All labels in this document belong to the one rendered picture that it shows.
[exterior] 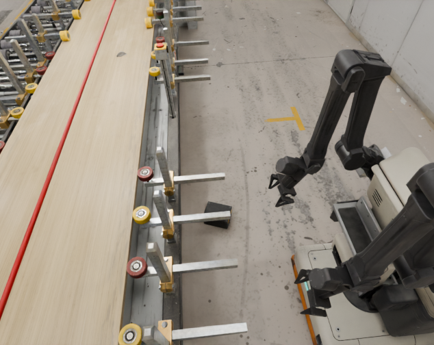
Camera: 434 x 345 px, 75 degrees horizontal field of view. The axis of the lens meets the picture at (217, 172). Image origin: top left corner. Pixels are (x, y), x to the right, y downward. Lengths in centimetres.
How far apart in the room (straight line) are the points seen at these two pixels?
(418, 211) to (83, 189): 136
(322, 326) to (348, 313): 17
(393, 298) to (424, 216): 88
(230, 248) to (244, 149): 105
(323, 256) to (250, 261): 53
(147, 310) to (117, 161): 76
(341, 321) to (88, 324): 129
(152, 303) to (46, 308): 44
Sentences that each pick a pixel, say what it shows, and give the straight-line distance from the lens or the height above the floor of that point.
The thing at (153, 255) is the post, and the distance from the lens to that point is 102.
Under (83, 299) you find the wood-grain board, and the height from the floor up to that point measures 90.
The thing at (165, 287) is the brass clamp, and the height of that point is 85.
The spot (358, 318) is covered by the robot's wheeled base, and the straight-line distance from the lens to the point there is 192.
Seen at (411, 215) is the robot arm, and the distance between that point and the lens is 67.
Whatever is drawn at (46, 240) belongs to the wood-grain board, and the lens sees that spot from 147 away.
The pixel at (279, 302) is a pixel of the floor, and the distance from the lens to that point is 212.
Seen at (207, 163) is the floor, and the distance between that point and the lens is 270.
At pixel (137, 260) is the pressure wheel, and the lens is 126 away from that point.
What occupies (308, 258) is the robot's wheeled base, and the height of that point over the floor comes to 28.
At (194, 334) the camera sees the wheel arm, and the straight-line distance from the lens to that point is 120.
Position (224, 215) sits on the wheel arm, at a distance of 139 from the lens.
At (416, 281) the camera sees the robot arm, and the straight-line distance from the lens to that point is 94.
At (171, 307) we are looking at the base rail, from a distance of 138.
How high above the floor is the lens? 202
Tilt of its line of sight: 50 degrees down
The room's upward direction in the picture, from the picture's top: 3 degrees counter-clockwise
